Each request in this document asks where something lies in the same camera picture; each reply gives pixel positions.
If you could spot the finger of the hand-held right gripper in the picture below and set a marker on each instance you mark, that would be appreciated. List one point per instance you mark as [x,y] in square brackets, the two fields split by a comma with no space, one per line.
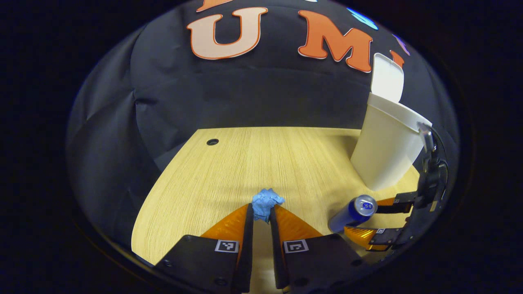
[363,237]
[396,208]

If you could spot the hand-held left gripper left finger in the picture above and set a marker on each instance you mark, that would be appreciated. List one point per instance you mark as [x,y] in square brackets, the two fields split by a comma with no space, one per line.
[247,253]

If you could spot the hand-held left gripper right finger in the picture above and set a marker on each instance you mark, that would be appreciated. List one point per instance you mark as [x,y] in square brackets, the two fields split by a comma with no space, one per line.
[276,253]

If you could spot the blue pop can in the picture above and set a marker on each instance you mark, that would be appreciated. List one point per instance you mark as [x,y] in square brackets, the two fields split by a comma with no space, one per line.
[351,214]

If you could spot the blue paper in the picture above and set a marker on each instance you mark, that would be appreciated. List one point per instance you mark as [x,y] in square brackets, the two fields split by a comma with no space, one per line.
[265,202]

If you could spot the white desktop garbage bin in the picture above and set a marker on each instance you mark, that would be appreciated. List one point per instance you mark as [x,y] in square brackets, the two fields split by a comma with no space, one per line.
[388,147]

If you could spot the black backdrop cloth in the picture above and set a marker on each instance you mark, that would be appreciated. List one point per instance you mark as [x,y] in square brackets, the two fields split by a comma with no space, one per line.
[245,90]

